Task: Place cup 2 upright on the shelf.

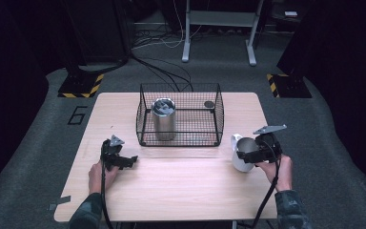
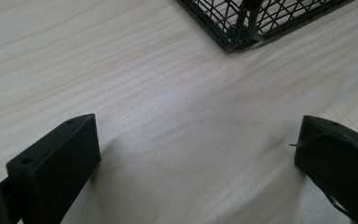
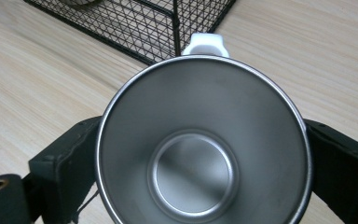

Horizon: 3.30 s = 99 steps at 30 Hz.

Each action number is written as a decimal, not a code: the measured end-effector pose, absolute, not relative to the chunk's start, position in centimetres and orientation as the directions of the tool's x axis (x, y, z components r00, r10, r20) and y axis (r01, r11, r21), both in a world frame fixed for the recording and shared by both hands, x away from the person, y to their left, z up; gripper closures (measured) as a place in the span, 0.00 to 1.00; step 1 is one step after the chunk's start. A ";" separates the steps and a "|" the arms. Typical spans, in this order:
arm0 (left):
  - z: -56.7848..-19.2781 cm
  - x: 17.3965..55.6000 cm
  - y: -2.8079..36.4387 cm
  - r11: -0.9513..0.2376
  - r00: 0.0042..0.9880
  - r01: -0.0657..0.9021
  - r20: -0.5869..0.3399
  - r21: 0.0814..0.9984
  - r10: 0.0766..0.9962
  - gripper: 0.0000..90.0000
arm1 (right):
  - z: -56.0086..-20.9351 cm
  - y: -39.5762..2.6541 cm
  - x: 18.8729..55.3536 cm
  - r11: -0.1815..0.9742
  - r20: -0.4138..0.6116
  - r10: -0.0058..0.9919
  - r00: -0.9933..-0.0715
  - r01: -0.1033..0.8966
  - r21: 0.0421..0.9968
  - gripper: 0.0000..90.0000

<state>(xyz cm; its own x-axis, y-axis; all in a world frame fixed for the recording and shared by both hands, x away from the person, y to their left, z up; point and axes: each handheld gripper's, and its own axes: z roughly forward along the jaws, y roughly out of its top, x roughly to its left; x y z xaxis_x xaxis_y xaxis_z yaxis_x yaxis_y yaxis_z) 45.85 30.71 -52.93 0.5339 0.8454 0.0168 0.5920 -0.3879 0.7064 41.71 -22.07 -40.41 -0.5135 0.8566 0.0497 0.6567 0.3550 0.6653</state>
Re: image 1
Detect black stand base yellow stripes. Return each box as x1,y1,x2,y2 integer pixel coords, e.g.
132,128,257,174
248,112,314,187
265,73,314,99
57,65,106,99

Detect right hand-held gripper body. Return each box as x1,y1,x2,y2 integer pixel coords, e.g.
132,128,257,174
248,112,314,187
252,124,289,165

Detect grey tape strip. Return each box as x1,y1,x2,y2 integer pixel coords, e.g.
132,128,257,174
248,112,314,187
47,195,72,212

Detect black wire basket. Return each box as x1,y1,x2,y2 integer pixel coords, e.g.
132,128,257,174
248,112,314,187
135,82,226,148

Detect steel tumbler with lid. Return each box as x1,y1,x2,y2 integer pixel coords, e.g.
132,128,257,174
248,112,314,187
151,96,177,142

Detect person's right hand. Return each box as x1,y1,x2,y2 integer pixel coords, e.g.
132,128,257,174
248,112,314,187
254,154,295,193

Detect white metal stand frame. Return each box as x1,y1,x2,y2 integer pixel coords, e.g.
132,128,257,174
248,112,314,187
181,0,265,68

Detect right hand-held gripper black cable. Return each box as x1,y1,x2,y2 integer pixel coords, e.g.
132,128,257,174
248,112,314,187
250,139,284,229

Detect person's left hand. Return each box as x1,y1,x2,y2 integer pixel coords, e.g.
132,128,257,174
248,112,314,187
88,161,121,196

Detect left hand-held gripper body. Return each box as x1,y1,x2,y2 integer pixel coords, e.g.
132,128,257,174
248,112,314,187
100,135,126,172

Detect white floor cable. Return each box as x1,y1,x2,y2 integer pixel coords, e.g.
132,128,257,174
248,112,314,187
132,0,205,51

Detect white mug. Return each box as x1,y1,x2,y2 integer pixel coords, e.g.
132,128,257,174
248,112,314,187
230,133,262,174

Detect black floor cables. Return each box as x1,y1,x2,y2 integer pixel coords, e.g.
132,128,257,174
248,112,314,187
129,52,194,94

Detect left hand-held gripper black cable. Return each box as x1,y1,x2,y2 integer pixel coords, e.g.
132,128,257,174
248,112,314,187
100,142,116,229

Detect hand-held gripper black cable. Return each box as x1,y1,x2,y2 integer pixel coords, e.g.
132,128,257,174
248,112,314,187
100,142,116,229
250,139,284,229

